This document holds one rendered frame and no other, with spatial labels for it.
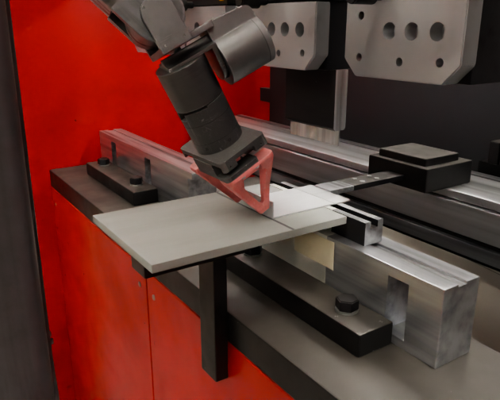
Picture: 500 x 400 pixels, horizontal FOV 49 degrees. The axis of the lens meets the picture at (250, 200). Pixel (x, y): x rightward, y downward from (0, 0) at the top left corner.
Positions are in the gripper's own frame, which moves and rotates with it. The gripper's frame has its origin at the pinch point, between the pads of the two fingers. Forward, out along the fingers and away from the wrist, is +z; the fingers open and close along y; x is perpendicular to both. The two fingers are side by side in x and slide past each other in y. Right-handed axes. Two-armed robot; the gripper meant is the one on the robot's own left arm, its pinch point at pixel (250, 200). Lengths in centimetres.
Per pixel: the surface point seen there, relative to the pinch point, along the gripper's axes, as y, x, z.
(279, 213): -2.6, -1.7, 2.6
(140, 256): -5.1, 15.8, -6.3
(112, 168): 67, 1, 12
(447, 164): -3.2, -30.3, 15.3
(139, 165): 56, -3, 11
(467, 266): 106, -136, 186
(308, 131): 2.2, -13.0, -1.3
